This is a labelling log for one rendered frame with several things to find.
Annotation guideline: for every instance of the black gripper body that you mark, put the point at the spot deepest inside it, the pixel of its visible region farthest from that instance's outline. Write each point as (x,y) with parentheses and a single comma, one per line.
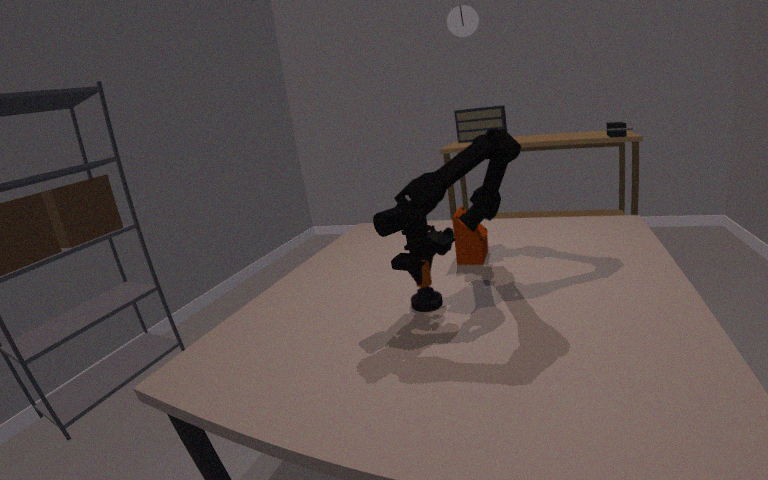
(411,261)

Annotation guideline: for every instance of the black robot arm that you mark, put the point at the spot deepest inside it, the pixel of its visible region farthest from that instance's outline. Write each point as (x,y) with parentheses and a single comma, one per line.
(427,190)

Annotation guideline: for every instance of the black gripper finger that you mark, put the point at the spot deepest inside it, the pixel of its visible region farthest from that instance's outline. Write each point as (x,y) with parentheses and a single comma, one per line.
(429,257)
(417,274)

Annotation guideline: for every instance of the orange knob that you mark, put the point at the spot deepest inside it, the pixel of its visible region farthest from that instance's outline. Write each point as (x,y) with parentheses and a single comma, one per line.
(426,275)

